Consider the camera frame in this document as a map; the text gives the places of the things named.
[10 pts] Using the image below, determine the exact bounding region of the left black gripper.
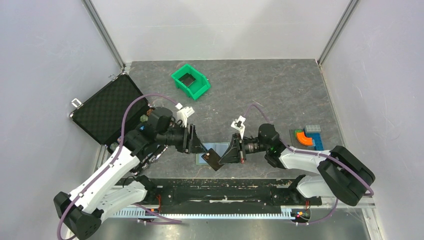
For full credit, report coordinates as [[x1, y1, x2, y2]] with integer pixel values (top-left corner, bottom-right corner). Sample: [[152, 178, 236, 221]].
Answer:
[[156, 123, 208, 154]]

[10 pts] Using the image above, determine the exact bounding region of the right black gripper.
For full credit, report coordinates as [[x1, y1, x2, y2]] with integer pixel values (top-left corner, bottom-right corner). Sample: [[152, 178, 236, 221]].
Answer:
[[218, 132, 269, 164]]

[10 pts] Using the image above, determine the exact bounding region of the green card holder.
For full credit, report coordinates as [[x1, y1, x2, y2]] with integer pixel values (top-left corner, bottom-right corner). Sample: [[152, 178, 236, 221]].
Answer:
[[195, 142, 230, 165]]

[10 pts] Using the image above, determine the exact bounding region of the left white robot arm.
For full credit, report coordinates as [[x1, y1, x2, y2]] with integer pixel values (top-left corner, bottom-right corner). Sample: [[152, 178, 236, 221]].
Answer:
[[53, 116, 206, 240]]

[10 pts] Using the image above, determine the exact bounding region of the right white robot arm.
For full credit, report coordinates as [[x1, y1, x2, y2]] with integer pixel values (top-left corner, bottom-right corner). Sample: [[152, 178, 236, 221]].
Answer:
[[217, 123, 376, 206]]

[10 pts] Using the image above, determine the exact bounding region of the green plastic bin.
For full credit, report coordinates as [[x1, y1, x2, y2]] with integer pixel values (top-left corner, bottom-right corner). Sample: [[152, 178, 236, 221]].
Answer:
[[170, 63, 211, 101]]

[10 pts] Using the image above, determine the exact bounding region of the toy brick assembly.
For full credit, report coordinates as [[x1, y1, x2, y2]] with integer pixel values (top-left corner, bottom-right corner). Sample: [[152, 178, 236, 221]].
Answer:
[[289, 124, 324, 151]]

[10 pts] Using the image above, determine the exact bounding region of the black poker chip case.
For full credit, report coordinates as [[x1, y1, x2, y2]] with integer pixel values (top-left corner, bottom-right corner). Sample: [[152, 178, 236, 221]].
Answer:
[[69, 72, 167, 173]]

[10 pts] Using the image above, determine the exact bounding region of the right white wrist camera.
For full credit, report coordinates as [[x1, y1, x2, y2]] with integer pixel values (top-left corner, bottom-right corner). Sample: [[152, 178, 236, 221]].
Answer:
[[230, 115, 246, 138]]

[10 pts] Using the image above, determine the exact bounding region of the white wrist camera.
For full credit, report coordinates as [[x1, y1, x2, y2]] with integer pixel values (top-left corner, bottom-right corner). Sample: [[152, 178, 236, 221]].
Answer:
[[230, 115, 246, 138], [175, 103, 195, 127]]

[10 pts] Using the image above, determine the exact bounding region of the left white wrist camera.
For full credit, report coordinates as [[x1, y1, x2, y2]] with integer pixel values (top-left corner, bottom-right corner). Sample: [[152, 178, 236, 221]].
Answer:
[[175, 103, 195, 127]]

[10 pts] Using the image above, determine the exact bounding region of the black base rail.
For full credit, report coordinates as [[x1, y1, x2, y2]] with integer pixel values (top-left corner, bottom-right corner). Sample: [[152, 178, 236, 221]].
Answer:
[[125, 177, 322, 215]]

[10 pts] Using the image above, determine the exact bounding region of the white toothed cable strip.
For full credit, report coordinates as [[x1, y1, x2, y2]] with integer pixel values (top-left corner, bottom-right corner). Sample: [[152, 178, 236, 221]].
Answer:
[[111, 206, 295, 221]]

